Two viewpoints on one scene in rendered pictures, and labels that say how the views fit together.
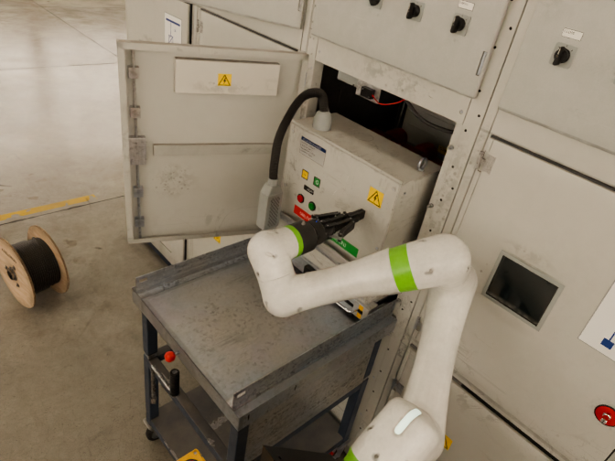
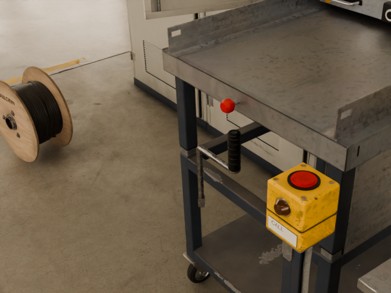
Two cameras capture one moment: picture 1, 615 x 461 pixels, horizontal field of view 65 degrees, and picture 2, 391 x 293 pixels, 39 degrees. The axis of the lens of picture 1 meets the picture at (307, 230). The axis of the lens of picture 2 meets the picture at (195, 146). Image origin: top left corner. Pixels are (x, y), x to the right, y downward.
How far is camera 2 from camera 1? 62 cm
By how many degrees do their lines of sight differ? 11
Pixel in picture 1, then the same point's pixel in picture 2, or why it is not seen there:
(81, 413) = (107, 259)
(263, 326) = (344, 68)
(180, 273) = (219, 30)
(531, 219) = not seen: outside the picture
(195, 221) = not seen: outside the picture
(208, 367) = (284, 106)
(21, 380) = (34, 229)
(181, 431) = (234, 260)
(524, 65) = not seen: outside the picture
